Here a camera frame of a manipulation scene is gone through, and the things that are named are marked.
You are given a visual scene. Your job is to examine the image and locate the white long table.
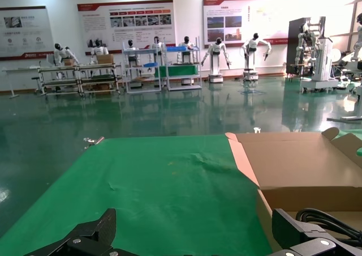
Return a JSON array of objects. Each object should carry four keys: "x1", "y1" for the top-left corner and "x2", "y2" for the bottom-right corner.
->
[{"x1": 1, "y1": 65, "x2": 42, "y2": 100}]

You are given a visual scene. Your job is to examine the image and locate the black round stool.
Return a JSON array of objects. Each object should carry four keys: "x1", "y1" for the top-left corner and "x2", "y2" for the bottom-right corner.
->
[{"x1": 31, "y1": 76, "x2": 42, "y2": 95}]

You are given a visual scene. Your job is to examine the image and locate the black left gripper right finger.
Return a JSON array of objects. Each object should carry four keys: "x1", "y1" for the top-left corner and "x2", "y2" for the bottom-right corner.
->
[{"x1": 268, "y1": 208, "x2": 362, "y2": 256}]

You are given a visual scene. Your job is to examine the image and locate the large closed cardboard box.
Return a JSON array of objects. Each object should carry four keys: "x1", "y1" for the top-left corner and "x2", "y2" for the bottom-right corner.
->
[{"x1": 96, "y1": 54, "x2": 115, "y2": 65}]

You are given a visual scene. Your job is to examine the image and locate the wide wall poster photo row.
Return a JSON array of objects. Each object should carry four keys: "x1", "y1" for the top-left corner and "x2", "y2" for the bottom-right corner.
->
[{"x1": 76, "y1": 0, "x2": 176, "y2": 55}]

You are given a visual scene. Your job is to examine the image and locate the black power cable bundle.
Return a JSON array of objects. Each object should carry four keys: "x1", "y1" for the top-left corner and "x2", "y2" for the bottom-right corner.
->
[{"x1": 294, "y1": 207, "x2": 362, "y2": 241}]

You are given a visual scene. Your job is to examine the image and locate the open cardboard box with cutout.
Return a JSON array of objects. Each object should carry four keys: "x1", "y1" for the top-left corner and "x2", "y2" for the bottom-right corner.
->
[{"x1": 225, "y1": 127, "x2": 362, "y2": 253}]

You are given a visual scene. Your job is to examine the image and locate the white floor base bar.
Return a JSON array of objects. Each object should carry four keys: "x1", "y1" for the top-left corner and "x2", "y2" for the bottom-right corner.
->
[{"x1": 326, "y1": 114, "x2": 362, "y2": 124}]

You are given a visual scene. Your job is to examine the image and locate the wall poster with grey icons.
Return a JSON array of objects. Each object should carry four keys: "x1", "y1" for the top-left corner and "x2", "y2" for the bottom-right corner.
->
[{"x1": 0, "y1": 6, "x2": 54, "y2": 62}]

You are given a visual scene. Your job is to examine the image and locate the white robot with dark head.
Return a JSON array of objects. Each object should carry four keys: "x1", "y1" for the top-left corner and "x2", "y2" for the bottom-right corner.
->
[{"x1": 341, "y1": 12, "x2": 362, "y2": 95}]

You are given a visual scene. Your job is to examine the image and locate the white humanoid robot arms spread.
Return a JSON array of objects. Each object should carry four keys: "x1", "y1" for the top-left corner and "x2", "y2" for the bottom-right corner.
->
[{"x1": 200, "y1": 37, "x2": 232, "y2": 84}]

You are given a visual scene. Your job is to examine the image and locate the black upright panel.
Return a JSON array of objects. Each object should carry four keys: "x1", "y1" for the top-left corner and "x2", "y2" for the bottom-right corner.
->
[{"x1": 286, "y1": 17, "x2": 313, "y2": 76}]

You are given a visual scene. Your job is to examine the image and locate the white humanoid robot bent arms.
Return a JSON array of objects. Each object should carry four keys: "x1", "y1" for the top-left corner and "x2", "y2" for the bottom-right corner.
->
[{"x1": 241, "y1": 32, "x2": 273, "y2": 82}]

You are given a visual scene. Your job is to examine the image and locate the metal frame workbench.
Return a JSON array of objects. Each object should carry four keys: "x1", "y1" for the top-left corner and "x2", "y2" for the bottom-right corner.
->
[
  {"x1": 78, "y1": 62, "x2": 123, "y2": 95},
  {"x1": 38, "y1": 65, "x2": 83, "y2": 97}
]

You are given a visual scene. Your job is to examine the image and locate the white humanoid robot leaning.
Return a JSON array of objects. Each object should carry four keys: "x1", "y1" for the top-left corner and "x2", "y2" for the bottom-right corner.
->
[{"x1": 53, "y1": 42, "x2": 80, "y2": 81}]

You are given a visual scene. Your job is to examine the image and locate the green shelf cloth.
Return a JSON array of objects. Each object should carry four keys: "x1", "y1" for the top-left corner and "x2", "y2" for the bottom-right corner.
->
[{"x1": 154, "y1": 65, "x2": 199, "y2": 78}]

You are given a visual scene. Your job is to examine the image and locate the white robot on tall stand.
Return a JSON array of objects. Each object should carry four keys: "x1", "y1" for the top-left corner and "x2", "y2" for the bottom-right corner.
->
[{"x1": 294, "y1": 16, "x2": 339, "y2": 94}]

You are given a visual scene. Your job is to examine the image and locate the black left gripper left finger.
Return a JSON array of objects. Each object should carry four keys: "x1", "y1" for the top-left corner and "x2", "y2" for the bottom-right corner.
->
[{"x1": 24, "y1": 208, "x2": 133, "y2": 256}]

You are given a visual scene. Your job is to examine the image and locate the white tall shelf rack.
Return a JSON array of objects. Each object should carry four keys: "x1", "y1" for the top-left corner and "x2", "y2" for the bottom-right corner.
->
[{"x1": 165, "y1": 36, "x2": 203, "y2": 92}]

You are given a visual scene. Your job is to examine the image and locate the green table cloth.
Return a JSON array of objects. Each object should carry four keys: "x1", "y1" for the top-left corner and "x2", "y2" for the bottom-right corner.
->
[{"x1": 0, "y1": 129, "x2": 362, "y2": 256}]

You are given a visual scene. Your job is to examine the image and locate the wall poster with four photos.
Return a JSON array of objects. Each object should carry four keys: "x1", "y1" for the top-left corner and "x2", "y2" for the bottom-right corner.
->
[{"x1": 202, "y1": 0, "x2": 294, "y2": 49}]

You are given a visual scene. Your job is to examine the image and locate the white shelf rack blue top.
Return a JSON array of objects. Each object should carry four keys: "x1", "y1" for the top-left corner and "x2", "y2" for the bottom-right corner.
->
[{"x1": 122, "y1": 40, "x2": 162, "y2": 95}]

